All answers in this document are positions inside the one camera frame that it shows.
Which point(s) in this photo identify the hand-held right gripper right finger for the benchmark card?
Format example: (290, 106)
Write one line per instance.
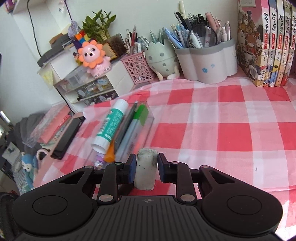
(161, 170)

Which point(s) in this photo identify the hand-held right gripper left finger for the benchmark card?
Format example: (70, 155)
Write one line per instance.
(132, 170)

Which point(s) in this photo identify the white eraser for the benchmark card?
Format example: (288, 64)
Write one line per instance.
(145, 169)

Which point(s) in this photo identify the orange highlighter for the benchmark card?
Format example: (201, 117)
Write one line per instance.
(110, 153)

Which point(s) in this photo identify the purple pen with charm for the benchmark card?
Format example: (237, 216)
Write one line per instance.
(100, 161)

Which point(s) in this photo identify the clear plastic storage box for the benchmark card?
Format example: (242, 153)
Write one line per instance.
(138, 129)

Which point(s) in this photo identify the green cap highlighter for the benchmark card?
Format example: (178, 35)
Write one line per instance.
(136, 125)

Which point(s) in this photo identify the dark grey pen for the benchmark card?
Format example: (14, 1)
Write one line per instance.
(126, 125)

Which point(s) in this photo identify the green glue stick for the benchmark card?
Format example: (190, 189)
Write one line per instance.
(111, 125)

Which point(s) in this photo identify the pink checked tablecloth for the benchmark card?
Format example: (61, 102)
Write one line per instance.
(219, 129)

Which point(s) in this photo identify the black flat case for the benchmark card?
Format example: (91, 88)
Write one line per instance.
(67, 139)

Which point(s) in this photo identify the white drawer cabinet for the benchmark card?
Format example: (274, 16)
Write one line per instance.
(97, 88)

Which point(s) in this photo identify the stack of pink books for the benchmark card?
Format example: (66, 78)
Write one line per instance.
(50, 127)

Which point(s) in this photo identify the pink perforated pen holder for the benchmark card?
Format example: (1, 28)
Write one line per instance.
(138, 69)

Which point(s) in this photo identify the blue monkey plush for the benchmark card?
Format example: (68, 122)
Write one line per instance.
(29, 166)

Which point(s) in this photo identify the egg-shaped pen holder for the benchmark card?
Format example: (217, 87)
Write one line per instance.
(161, 60)

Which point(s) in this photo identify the white grey pen holder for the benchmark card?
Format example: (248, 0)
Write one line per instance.
(208, 64)

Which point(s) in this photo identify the pink lion toy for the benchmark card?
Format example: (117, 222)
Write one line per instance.
(92, 58)

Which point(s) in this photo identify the white cardboard box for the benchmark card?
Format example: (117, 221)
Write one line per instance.
(62, 67)

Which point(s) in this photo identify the clear jar with brown contents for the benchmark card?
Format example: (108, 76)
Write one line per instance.
(116, 46)

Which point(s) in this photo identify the small figurine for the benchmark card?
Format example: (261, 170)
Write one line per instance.
(76, 58)

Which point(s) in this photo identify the yellowish plastic bag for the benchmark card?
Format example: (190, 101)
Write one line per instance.
(47, 77)

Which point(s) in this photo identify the bunch of dark and red pens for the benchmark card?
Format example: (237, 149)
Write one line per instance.
(134, 41)

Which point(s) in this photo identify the bunch of grey click pens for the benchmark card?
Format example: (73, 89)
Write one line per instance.
(159, 37)

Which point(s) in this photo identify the bunch of blue and black pens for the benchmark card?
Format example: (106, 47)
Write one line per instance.
(180, 32)

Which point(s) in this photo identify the black magnifying glass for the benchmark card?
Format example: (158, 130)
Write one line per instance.
(203, 37)

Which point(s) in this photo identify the stack of grey boxes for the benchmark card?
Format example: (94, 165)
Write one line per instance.
(57, 48)

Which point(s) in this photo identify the colourful puzzle cube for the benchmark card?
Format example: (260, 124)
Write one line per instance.
(81, 37)

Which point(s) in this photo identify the green bamboo plant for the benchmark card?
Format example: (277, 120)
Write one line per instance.
(99, 25)

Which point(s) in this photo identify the purple tassel ornament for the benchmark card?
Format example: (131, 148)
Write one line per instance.
(74, 27)

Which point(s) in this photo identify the pink comic book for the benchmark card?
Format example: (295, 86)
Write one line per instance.
(282, 46)
(274, 46)
(290, 41)
(252, 41)

